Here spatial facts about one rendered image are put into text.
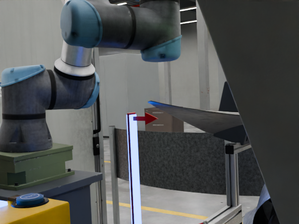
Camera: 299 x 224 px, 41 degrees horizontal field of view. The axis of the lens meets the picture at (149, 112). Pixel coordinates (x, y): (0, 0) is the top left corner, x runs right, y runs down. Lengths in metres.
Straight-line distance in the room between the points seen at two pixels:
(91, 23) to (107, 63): 10.19
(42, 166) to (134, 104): 9.56
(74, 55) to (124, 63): 9.38
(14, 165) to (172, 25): 0.55
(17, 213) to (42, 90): 0.57
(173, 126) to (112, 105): 3.56
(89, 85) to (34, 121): 0.18
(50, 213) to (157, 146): 2.21
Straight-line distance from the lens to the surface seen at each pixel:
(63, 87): 1.13
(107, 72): 10.84
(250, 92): 0.32
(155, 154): 2.81
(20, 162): 1.06
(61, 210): 0.62
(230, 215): 1.25
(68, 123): 2.68
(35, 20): 2.56
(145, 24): 0.69
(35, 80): 1.11
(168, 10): 0.73
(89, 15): 0.65
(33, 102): 1.10
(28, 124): 1.10
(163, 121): 7.56
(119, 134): 3.11
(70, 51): 1.11
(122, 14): 0.68
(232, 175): 1.28
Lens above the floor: 1.23
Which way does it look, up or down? 3 degrees down
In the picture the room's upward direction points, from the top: 3 degrees counter-clockwise
